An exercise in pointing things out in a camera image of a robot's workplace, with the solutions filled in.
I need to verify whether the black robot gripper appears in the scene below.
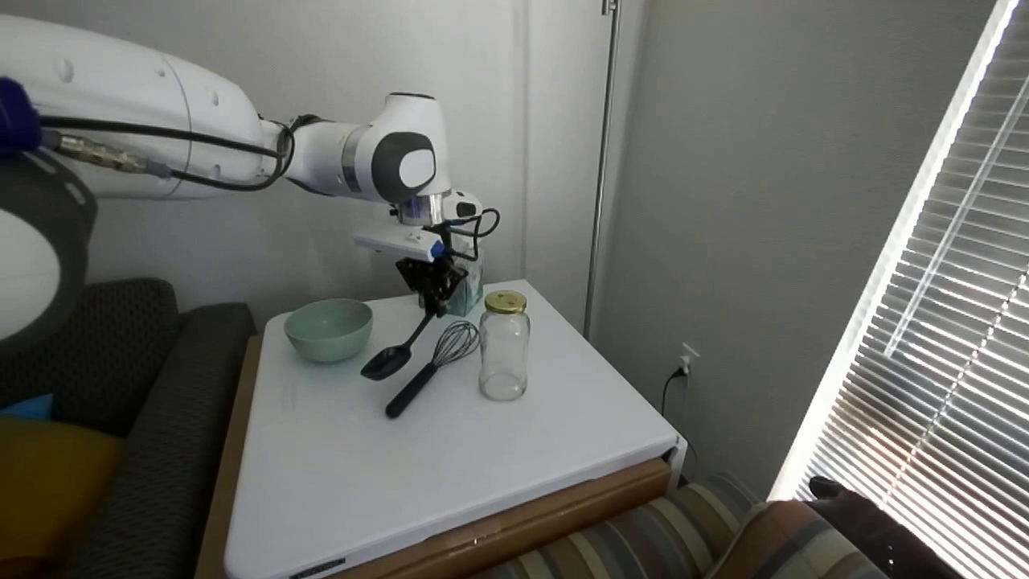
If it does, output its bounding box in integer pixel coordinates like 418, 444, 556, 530
394, 255, 476, 321

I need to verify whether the black plastic spoon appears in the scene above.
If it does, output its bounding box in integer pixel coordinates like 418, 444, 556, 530
361, 307, 442, 384

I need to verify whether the teal patterned tissue box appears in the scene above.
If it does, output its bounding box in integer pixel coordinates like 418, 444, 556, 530
447, 255, 490, 319

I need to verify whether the gold metal jar lid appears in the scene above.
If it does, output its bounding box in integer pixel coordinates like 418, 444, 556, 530
484, 285, 532, 319

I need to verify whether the clear glass jar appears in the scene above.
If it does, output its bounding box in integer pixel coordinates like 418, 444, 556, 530
476, 307, 535, 405

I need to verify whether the light green bowl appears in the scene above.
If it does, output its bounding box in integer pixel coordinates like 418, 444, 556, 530
283, 296, 376, 366

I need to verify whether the striped fabric sofa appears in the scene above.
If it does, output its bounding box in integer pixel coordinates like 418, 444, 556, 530
470, 476, 775, 579

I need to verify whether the dark grey sofa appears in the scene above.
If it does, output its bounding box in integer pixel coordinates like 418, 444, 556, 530
0, 278, 261, 579

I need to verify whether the striped sofa cushion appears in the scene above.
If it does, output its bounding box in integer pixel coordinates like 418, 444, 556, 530
705, 494, 888, 579

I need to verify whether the blue cushion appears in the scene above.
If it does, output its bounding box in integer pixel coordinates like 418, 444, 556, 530
0, 388, 58, 425

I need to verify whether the yellow cushion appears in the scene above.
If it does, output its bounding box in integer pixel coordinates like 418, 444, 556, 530
0, 414, 128, 571

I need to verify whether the dark brown fuzzy object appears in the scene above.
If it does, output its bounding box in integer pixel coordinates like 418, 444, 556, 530
807, 473, 969, 579

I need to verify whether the white window blind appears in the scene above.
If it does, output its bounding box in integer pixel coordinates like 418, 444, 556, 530
768, 0, 1029, 579

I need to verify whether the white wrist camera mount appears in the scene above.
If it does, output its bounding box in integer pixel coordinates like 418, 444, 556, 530
354, 227, 447, 267

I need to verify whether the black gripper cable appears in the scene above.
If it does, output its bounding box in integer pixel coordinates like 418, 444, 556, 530
432, 202, 506, 267

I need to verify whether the black handled wire whisk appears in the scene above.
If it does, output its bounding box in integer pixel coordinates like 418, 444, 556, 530
383, 319, 484, 422

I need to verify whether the grey vertical wall conduit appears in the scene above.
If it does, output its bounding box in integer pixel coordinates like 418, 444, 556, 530
582, 0, 624, 340

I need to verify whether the black power cord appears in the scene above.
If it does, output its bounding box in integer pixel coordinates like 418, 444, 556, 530
656, 364, 693, 425

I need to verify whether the white wall outlet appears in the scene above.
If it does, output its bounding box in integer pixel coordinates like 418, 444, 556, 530
671, 337, 705, 381

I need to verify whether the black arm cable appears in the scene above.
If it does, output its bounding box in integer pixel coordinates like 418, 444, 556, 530
39, 112, 325, 195

